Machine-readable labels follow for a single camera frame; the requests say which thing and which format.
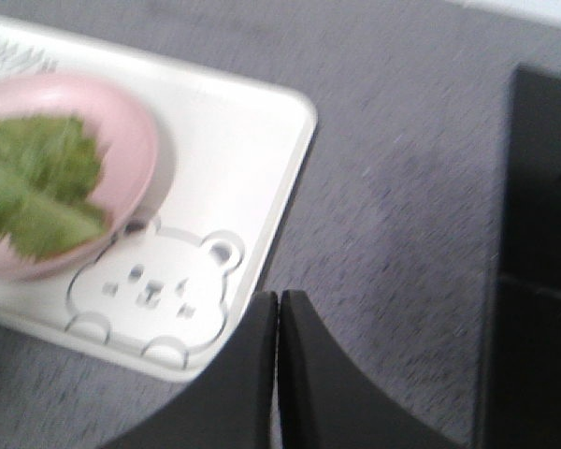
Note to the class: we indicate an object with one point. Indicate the black glass cooktop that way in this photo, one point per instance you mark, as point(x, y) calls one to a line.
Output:
point(519, 402)

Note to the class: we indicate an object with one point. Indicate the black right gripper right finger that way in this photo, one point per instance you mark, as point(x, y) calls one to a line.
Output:
point(326, 401)

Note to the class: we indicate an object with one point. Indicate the cream bear serving tray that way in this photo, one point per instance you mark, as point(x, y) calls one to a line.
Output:
point(172, 284)

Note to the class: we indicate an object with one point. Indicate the green lettuce leaf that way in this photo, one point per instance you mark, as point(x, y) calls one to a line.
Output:
point(49, 166)

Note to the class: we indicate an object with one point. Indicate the pink round plate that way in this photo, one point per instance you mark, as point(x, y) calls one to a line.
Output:
point(127, 141)

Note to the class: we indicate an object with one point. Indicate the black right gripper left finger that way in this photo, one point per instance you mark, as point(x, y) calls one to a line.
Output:
point(229, 404)

